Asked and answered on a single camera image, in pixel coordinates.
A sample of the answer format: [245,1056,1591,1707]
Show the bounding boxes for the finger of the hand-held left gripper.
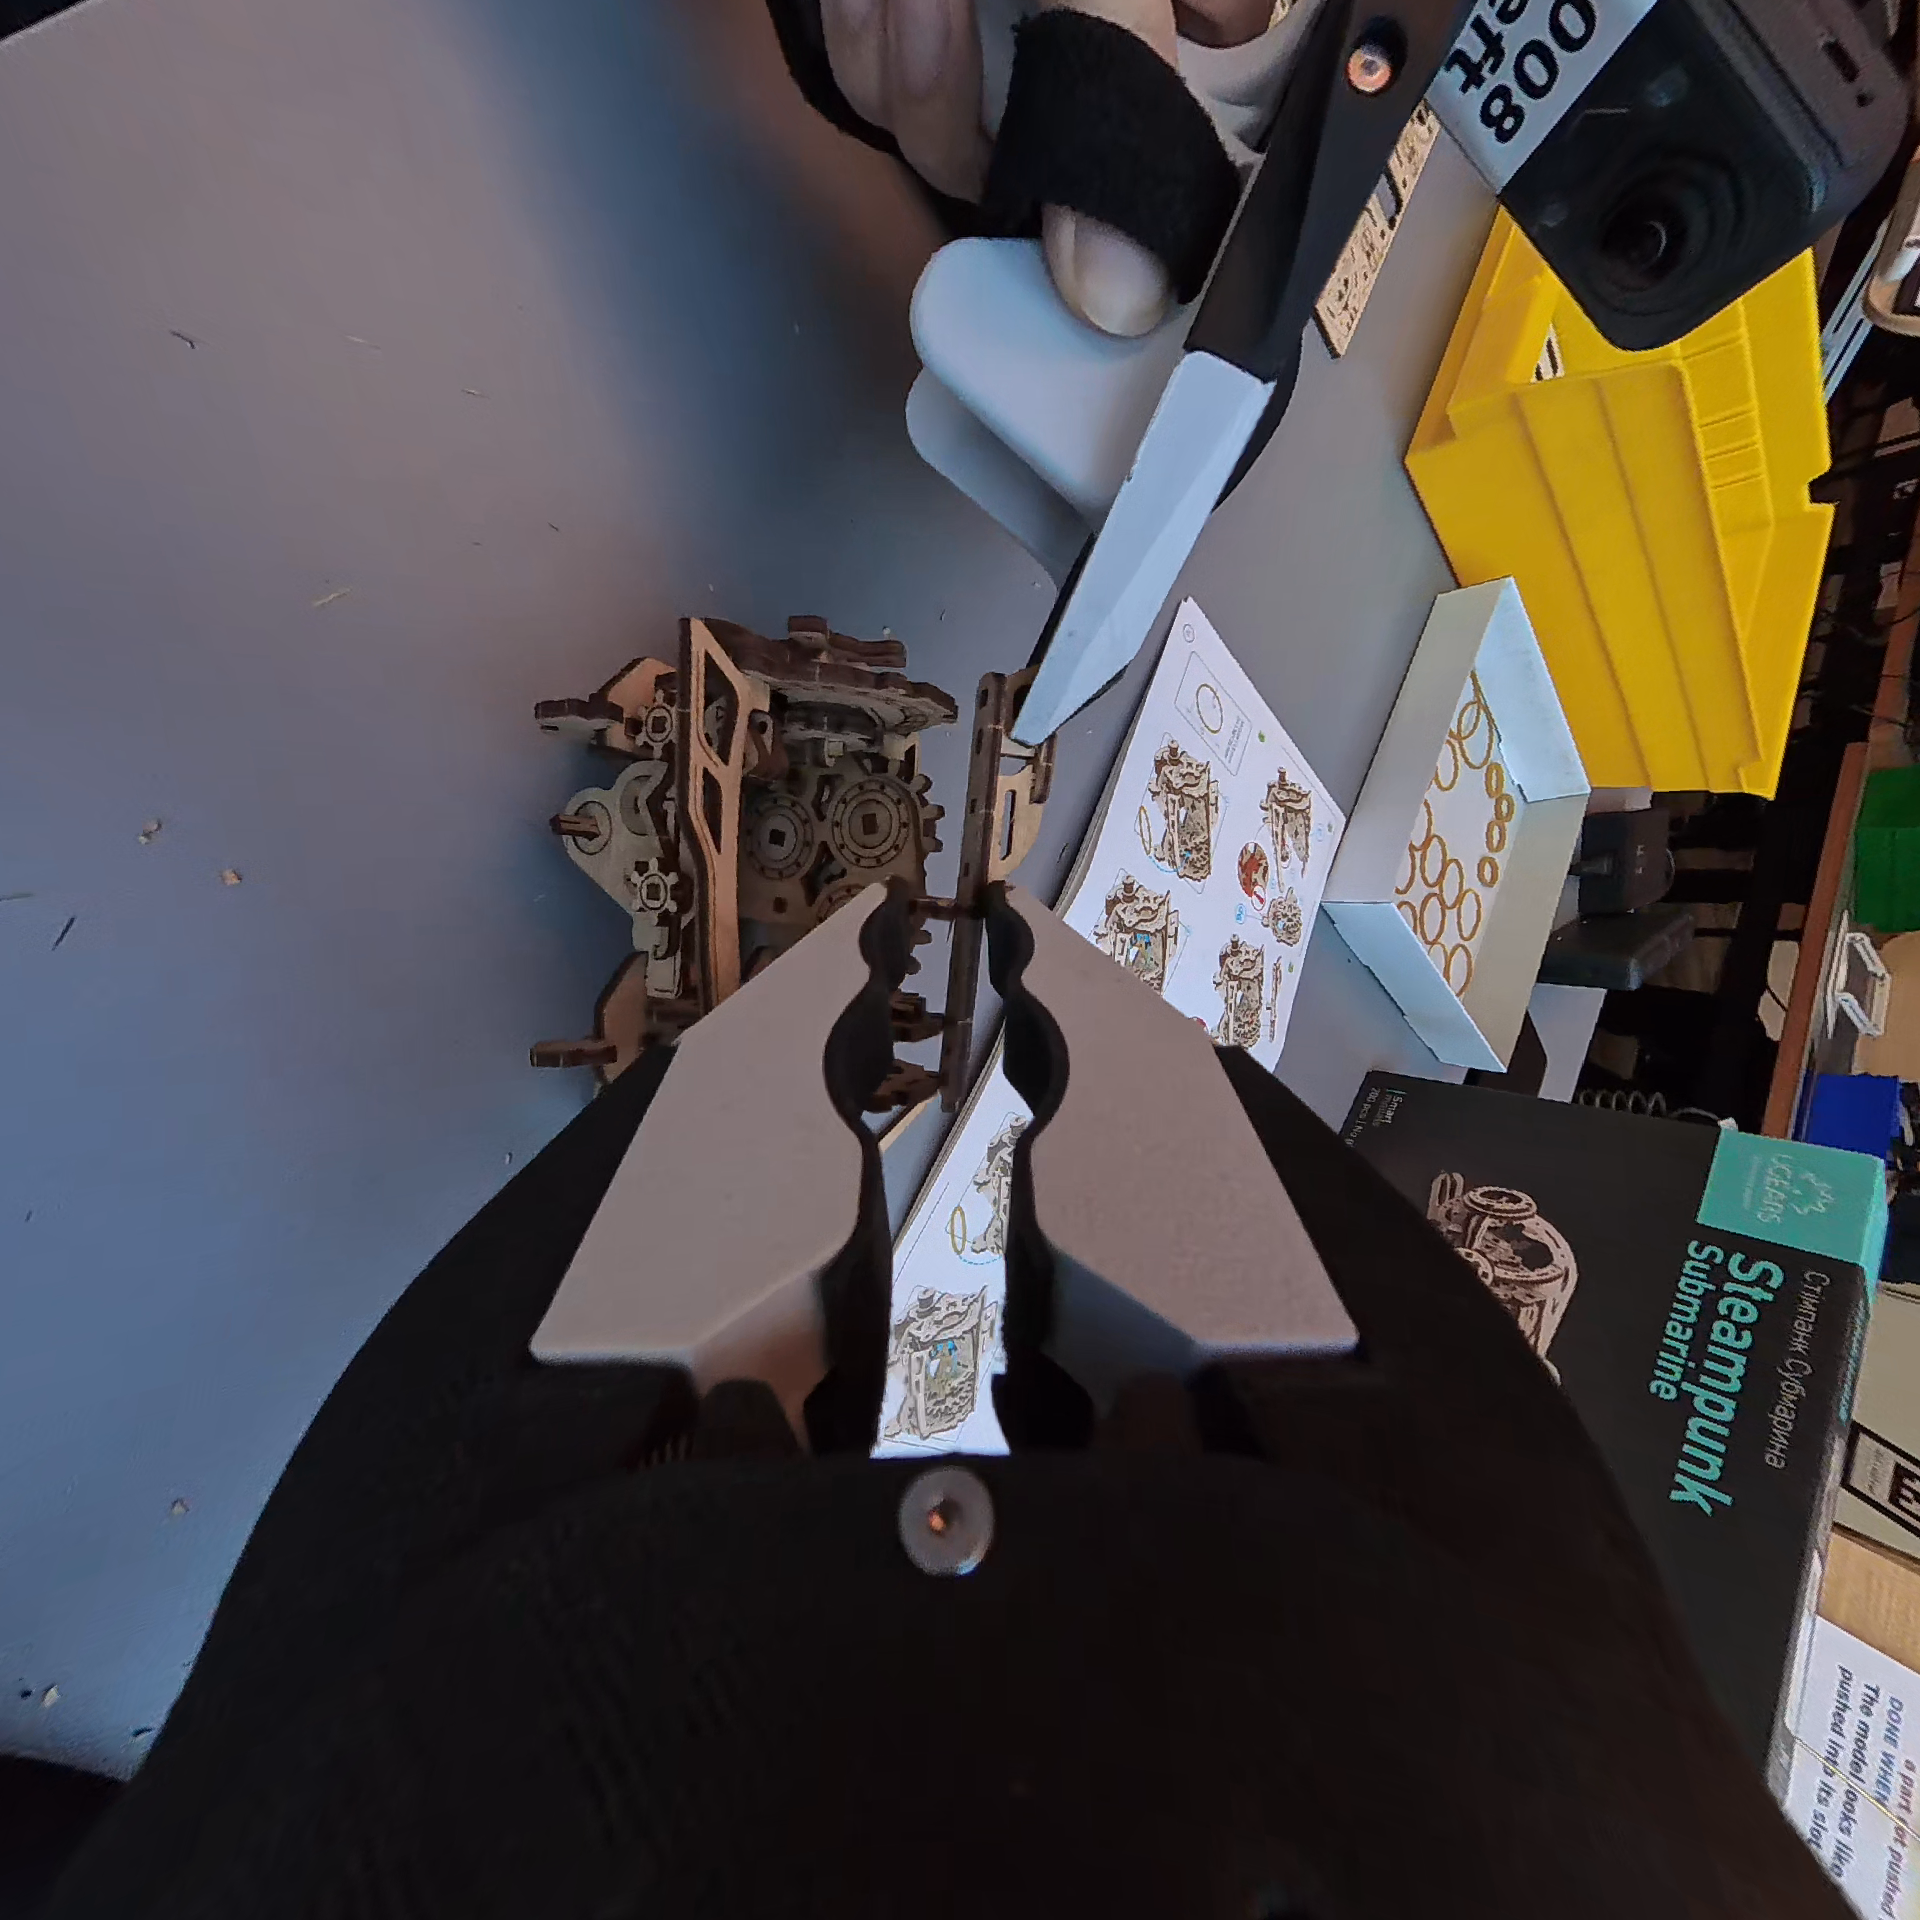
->
[1009,350,1279,748]

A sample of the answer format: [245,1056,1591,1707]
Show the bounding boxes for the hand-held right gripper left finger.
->
[531,884,919,1454]

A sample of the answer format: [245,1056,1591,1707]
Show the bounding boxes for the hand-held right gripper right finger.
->
[982,884,1361,1454]

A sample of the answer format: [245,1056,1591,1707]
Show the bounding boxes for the wooden mechanical model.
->
[531,611,1059,1114]

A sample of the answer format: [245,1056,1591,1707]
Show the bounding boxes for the grey desk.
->
[0,0,1578,1780]

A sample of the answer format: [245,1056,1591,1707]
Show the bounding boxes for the person's left hand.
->
[829,0,1176,341]

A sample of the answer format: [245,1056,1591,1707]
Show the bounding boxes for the plywood parts sheet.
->
[1315,103,1446,364]

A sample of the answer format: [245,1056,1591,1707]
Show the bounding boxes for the illustrated instruction booklet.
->
[868,596,1349,1461]

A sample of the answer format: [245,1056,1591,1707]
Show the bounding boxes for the pile of tan rubber rings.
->
[1392,671,1518,1003]

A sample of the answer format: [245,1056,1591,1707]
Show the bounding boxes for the white cardboard box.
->
[1321,578,1595,1077]

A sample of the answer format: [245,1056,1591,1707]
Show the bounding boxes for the black model kit box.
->
[1341,1073,1891,1780]

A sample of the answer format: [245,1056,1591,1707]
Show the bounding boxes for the yellow plastic storage bin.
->
[1405,208,1836,800]

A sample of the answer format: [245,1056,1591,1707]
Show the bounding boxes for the dark grey box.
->
[1536,808,1666,991]

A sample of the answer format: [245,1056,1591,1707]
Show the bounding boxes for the blue plastic bin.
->
[1792,1068,1911,1160]

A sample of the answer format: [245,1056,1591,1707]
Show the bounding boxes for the green plastic bin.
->
[1852,767,1920,936]

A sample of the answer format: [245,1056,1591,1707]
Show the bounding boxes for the white printed paper note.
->
[1775,1611,1920,1920]

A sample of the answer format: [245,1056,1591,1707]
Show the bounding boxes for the person's black trousers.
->
[0,1747,128,1920]

